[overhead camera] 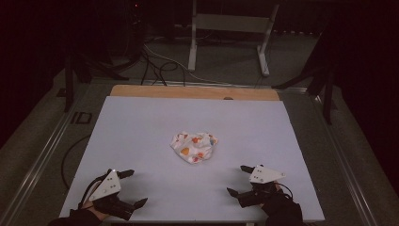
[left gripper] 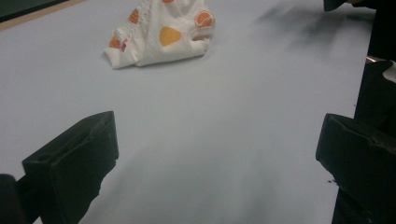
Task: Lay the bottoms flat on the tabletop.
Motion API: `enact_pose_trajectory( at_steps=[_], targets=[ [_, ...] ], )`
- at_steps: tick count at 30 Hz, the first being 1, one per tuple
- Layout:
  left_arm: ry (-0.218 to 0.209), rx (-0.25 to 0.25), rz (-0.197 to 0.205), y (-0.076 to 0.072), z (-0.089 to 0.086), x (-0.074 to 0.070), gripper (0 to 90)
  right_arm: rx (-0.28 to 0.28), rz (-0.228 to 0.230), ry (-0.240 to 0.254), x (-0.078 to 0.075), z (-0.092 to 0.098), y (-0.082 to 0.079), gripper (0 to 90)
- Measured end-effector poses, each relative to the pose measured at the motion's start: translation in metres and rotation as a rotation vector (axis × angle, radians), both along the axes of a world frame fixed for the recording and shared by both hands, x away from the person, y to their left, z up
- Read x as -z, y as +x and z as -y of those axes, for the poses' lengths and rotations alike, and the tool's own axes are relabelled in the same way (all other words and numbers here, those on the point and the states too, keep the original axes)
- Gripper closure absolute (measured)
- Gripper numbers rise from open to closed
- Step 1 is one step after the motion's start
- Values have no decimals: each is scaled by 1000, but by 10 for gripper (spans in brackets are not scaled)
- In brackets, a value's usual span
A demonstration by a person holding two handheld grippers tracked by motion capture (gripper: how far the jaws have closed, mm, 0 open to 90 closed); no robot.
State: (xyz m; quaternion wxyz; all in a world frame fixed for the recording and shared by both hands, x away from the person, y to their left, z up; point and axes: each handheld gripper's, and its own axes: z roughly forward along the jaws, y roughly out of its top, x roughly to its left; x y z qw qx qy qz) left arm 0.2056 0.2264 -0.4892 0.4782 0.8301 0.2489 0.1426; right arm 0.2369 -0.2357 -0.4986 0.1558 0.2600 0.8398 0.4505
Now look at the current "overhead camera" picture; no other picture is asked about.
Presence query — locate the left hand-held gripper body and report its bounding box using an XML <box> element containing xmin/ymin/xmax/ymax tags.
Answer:
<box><xmin>88</xmin><ymin>169</ymin><xmax>136</xmax><ymax>221</ymax></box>

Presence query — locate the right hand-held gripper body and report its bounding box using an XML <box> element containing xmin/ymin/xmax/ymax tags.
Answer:
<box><xmin>236</xmin><ymin>165</ymin><xmax>287</xmax><ymax>209</ymax></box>

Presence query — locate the white fruit print cloth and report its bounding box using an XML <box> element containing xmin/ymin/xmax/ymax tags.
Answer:
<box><xmin>169</xmin><ymin>131</ymin><xmax>219</xmax><ymax>165</ymax></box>

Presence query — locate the person's left hand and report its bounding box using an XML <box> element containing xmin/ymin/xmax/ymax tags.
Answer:
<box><xmin>81</xmin><ymin>201</ymin><xmax>110</xmax><ymax>221</ymax></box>

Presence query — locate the person's right hand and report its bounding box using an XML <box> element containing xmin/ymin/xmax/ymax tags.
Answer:
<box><xmin>261</xmin><ymin>184</ymin><xmax>305</xmax><ymax>226</ymax></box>

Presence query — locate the white table mat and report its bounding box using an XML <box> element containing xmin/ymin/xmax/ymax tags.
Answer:
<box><xmin>58</xmin><ymin>95</ymin><xmax>326</xmax><ymax>224</ymax></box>

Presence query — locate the black tripod stand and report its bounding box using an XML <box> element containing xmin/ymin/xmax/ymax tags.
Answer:
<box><xmin>271</xmin><ymin>29</ymin><xmax>339</xmax><ymax>125</ymax></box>
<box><xmin>63</xmin><ymin>51</ymin><xmax>130</xmax><ymax>113</ymax></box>

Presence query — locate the wooden board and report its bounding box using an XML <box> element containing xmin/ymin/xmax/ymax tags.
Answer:
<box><xmin>109</xmin><ymin>84</ymin><xmax>280</xmax><ymax>102</ymax></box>

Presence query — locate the dark equipment rack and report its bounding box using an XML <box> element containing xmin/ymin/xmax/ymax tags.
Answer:
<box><xmin>122</xmin><ymin>0</ymin><xmax>146</xmax><ymax>61</ymax></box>

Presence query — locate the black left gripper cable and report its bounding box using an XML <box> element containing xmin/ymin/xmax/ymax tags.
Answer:
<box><xmin>77</xmin><ymin>169</ymin><xmax>111</xmax><ymax>210</ymax></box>

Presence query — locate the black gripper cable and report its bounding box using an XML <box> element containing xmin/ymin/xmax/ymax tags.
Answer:
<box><xmin>77</xmin><ymin>169</ymin><xmax>111</xmax><ymax>210</ymax></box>
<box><xmin>277</xmin><ymin>182</ymin><xmax>295</xmax><ymax>202</ymax></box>

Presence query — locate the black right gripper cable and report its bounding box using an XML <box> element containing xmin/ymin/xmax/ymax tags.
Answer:
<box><xmin>277</xmin><ymin>182</ymin><xmax>295</xmax><ymax>202</ymax></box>

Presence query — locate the black looped floor cable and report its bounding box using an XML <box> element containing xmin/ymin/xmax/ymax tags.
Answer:
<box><xmin>60</xmin><ymin>134</ymin><xmax>92</xmax><ymax>191</ymax></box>

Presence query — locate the metal floor rail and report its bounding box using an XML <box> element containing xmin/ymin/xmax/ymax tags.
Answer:
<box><xmin>309</xmin><ymin>92</ymin><xmax>379</xmax><ymax>226</ymax></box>
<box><xmin>0</xmin><ymin>79</ymin><xmax>95</xmax><ymax>226</ymax></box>

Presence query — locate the black floor cable bundle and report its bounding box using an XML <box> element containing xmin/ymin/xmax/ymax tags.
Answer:
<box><xmin>140</xmin><ymin>46</ymin><xmax>186</xmax><ymax>88</ymax></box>

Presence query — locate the white floor cable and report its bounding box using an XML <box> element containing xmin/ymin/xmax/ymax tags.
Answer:
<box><xmin>143</xmin><ymin>43</ymin><xmax>230</xmax><ymax>86</ymax></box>

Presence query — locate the white metal stand frame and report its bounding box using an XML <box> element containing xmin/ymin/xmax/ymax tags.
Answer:
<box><xmin>187</xmin><ymin>0</ymin><xmax>280</xmax><ymax>78</ymax></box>

